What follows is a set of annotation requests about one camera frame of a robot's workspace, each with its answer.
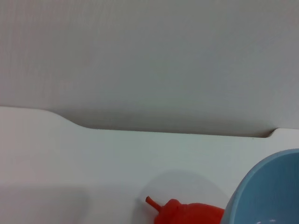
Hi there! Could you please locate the blue ceramic bowl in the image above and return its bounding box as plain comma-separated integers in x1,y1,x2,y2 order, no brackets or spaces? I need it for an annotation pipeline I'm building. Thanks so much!
221,148,299,224

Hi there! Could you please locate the red toy pepper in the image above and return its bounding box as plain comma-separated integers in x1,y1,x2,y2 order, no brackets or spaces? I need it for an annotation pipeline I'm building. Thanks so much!
145,196,226,224

